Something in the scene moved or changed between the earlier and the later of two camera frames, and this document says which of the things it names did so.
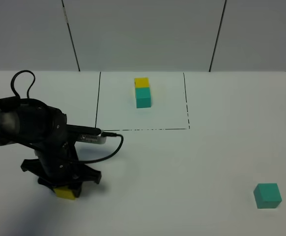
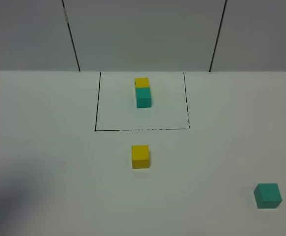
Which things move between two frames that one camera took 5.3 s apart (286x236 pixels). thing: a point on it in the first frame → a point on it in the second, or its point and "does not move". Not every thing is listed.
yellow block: x=65 y=193 → x=140 y=155
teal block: x=267 y=195 does not move
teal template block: x=143 y=97 does not move
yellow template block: x=141 y=82 does not move
